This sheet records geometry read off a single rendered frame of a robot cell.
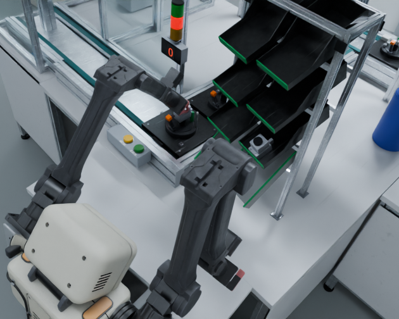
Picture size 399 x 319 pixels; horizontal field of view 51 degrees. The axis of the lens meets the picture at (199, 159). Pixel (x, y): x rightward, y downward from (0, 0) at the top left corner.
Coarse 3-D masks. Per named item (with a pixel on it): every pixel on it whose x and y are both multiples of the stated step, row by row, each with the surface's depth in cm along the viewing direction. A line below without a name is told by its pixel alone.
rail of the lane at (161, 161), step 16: (64, 64) 201; (64, 80) 201; (80, 80) 194; (80, 96) 195; (112, 112) 181; (128, 128) 175; (144, 144) 170; (160, 144) 169; (160, 160) 166; (176, 160) 165; (176, 176) 163
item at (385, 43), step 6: (384, 36) 241; (390, 36) 242; (378, 42) 239; (384, 42) 240; (390, 42) 223; (396, 42) 228; (372, 48) 235; (378, 48) 235; (384, 48) 232; (390, 48) 226; (396, 48) 230; (372, 54) 230; (378, 54) 231; (384, 54) 230; (390, 54) 228; (396, 54) 229; (384, 60) 227; (390, 60) 228; (396, 60) 228; (396, 66) 224
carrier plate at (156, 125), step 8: (168, 112) 183; (152, 120) 178; (160, 120) 179; (200, 120) 181; (144, 128) 176; (152, 128) 175; (160, 128) 175; (200, 128) 177; (208, 128) 178; (160, 136) 172; (168, 136) 173; (192, 136) 174; (200, 136) 174; (208, 136) 175; (168, 144) 169; (176, 144) 170; (184, 144) 170; (192, 144) 171; (200, 144) 172; (176, 152) 167; (184, 152) 167
